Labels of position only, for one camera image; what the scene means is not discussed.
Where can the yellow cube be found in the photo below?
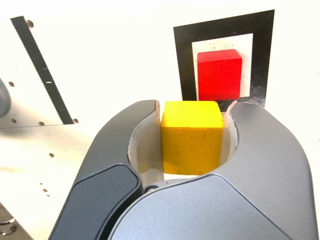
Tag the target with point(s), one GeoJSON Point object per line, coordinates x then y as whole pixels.
{"type": "Point", "coordinates": [192, 140]}

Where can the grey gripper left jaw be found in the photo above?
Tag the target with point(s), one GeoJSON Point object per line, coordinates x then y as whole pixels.
{"type": "Point", "coordinates": [100, 175]}

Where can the black tape square outline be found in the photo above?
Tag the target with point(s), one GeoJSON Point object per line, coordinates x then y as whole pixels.
{"type": "Point", "coordinates": [185, 62]}

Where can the black tape strip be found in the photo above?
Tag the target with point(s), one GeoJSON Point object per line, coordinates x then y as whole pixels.
{"type": "Point", "coordinates": [37, 58]}

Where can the red cube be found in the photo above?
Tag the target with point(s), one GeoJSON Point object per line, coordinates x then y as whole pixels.
{"type": "Point", "coordinates": [218, 77]}

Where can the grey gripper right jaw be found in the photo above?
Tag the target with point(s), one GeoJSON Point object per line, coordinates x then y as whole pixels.
{"type": "Point", "coordinates": [262, 162]}

